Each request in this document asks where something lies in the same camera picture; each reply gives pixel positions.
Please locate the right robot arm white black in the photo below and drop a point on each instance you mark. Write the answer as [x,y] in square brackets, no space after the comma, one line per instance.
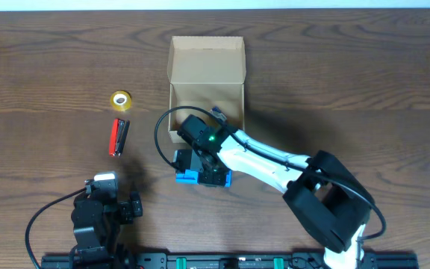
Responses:
[329,202]

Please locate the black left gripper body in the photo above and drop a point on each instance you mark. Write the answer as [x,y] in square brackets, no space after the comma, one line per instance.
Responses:
[128,210]

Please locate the red black stapler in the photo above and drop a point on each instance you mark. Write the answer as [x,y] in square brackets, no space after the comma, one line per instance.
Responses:
[118,136]

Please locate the black mounting rail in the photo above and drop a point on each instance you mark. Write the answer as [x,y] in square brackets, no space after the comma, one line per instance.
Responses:
[249,261]

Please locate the open cardboard box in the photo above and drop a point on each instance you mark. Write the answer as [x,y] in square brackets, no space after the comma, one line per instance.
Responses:
[207,72]

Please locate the yellow tape roll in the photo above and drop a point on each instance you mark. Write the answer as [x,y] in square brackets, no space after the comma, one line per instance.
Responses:
[120,100]

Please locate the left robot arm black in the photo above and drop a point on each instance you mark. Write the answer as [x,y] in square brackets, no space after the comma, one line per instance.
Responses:
[97,219]

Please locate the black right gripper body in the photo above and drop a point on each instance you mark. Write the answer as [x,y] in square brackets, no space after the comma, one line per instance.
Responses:
[212,178]

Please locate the small blue white box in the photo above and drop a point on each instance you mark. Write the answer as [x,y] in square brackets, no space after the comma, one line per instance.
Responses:
[219,116]

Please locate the blue whiteboard duster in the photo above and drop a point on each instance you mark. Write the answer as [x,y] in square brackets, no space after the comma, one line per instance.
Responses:
[187,177]

